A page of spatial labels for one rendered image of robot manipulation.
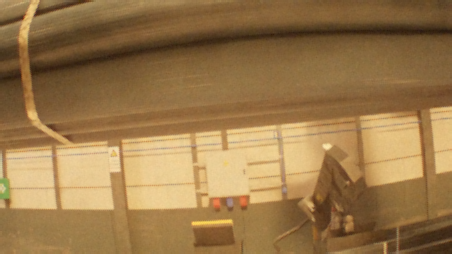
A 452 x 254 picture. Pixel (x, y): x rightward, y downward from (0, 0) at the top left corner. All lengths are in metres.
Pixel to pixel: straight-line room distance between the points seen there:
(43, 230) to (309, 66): 10.69
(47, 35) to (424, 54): 0.98
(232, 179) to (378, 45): 9.47
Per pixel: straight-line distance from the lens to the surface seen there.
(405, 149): 11.62
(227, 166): 10.88
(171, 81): 1.45
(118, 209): 11.12
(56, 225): 11.76
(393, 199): 11.29
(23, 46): 1.53
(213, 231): 6.23
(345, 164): 6.20
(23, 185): 12.29
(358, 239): 6.60
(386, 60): 1.47
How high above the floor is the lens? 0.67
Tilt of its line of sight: 12 degrees up
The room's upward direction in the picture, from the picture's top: 5 degrees counter-clockwise
